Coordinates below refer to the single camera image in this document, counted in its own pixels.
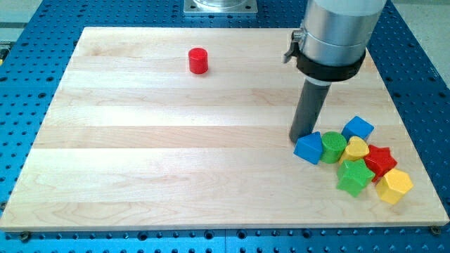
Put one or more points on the red cylinder block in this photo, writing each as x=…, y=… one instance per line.
x=198, y=60

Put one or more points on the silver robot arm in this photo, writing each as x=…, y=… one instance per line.
x=330, y=44

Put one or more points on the wooden board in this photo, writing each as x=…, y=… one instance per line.
x=133, y=140

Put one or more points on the blue triangle block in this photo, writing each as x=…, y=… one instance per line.
x=309, y=147

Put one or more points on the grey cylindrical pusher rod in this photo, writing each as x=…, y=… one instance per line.
x=309, y=106

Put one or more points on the green cylinder block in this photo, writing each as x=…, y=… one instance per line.
x=333, y=144

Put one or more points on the blue cube block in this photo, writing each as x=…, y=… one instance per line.
x=357, y=127

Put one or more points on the yellow heart block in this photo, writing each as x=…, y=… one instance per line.
x=356, y=149

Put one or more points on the green star block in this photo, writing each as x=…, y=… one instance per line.
x=354, y=176

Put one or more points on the red star block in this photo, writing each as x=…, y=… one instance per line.
x=379, y=161

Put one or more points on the yellow hexagon block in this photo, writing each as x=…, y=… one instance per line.
x=393, y=186

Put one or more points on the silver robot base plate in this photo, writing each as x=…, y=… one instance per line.
x=220, y=6

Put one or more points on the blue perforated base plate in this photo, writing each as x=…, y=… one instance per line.
x=49, y=33

